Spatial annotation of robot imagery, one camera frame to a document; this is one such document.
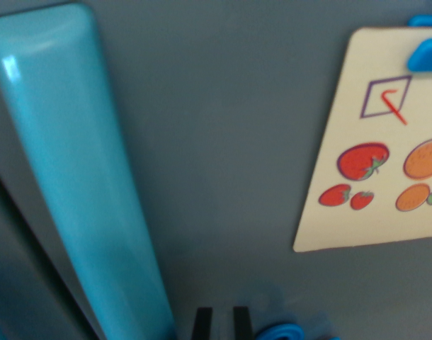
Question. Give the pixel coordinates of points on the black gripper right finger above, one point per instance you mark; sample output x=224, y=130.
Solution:
x=242, y=326

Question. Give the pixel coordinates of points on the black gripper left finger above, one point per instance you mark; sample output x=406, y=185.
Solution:
x=203, y=326

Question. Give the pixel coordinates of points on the grey-blue door with display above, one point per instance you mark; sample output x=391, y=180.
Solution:
x=17, y=265

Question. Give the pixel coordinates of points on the blue letter magnet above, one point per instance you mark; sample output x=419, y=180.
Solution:
x=283, y=333

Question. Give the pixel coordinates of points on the cream vegetable picture card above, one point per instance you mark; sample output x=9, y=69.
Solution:
x=379, y=226

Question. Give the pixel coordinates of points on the blue clip magnet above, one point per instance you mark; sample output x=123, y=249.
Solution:
x=426, y=58

